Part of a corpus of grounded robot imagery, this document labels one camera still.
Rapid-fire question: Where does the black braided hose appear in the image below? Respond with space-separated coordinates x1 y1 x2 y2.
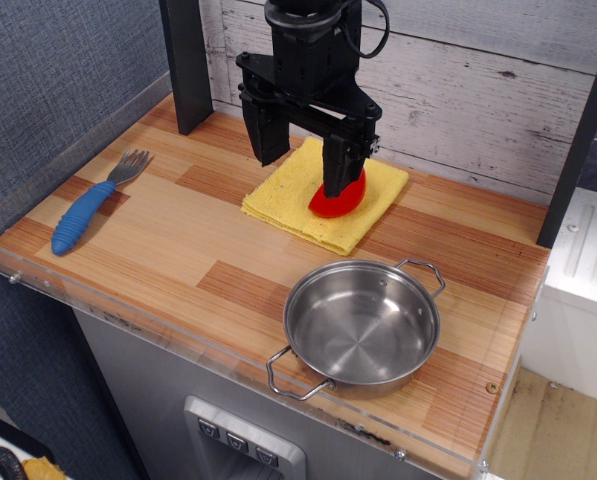
0 444 30 480

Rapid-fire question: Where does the stainless steel pot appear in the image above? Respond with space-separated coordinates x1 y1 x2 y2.
266 260 446 401

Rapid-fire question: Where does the dark vertical post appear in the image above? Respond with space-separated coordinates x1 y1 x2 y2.
536 74 597 248
159 0 214 135

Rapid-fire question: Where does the white ribbed box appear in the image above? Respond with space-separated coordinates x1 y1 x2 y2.
520 188 597 399

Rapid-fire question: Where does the right dark vertical post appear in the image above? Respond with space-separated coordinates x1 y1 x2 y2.
536 74 597 248

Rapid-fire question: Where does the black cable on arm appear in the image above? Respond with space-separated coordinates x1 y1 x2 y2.
341 0 392 60

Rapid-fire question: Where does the yellow tape piece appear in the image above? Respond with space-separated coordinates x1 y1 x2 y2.
22 457 68 480

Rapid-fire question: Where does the blue handled metal fork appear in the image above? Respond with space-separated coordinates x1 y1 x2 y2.
51 149 150 256

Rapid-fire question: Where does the grey cabinet with dispenser panel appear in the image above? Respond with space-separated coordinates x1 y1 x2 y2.
71 304 444 480

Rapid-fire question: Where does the red tomato half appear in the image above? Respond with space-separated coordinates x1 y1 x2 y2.
308 170 366 218

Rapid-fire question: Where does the left dark vertical post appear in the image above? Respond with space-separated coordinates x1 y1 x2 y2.
159 0 214 135

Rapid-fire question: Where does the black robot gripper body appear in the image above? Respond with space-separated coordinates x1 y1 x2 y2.
236 19 382 154

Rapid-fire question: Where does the yellow folded cloth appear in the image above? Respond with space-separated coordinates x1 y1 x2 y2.
241 137 409 255

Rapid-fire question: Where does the clear acrylic table guard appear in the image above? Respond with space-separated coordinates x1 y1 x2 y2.
0 79 547 479

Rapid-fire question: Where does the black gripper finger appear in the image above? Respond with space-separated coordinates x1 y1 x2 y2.
322 134 366 198
240 92 290 166

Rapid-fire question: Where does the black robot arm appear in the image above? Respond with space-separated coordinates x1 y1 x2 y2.
236 1 382 198

